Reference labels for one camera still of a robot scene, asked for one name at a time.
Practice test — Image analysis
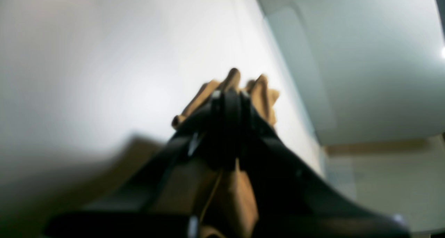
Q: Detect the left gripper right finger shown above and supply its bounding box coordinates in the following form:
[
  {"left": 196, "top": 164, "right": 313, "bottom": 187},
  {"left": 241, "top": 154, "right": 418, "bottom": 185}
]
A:
[{"left": 232, "top": 91, "right": 410, "bottom": 238}]

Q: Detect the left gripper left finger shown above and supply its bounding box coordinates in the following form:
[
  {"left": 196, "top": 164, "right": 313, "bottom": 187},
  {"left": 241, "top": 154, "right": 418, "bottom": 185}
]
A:
[{"left": 43, "top": 90, "right": 232, "bottom": 238}]

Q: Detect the brown t-shirt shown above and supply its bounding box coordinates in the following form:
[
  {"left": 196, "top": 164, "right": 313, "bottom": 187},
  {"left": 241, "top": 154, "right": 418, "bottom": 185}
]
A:
[{"left": 98, "top": 68, "right": 280, "bottom": 238}]

